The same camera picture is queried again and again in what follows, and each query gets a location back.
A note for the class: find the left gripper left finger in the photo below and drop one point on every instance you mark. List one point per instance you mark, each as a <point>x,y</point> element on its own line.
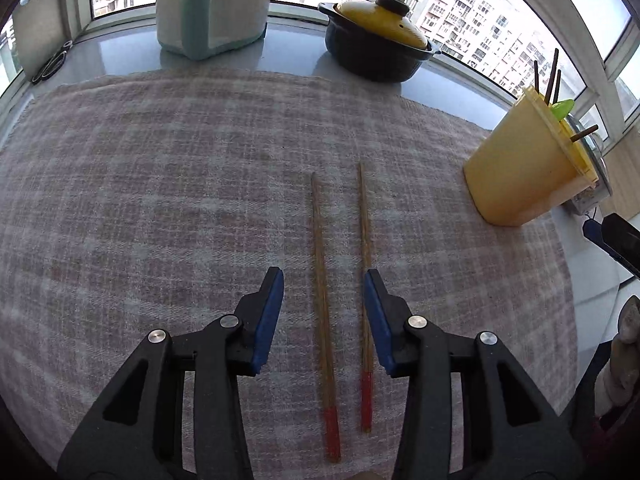
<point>172,410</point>

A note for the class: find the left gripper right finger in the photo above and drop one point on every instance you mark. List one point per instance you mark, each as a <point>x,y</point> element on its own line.
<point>472,411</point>

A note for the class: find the green plastic spoon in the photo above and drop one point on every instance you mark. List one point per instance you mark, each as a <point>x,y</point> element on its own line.
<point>561,109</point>

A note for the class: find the brown chopstick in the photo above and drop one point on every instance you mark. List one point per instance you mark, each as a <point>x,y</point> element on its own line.
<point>536,76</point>
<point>552,74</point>

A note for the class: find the gloved right hand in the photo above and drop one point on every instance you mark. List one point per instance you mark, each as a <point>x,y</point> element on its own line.
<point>616,381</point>

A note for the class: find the yellow plastic utensil container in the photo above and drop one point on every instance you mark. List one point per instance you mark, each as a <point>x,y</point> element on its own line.
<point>527,165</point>

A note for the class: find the pink plaid table cloth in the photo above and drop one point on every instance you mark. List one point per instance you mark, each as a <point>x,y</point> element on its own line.
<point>160,199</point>

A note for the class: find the black pot yellow lid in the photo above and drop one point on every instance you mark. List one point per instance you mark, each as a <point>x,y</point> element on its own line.
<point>375,40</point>

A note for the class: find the black scissors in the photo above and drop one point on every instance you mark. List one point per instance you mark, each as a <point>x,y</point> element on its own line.
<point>53,64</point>

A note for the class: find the white board on sill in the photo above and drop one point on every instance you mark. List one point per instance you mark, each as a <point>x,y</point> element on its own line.
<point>39,32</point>

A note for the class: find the white teal electric cooker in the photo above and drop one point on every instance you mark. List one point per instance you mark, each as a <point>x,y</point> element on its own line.
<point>200,29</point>

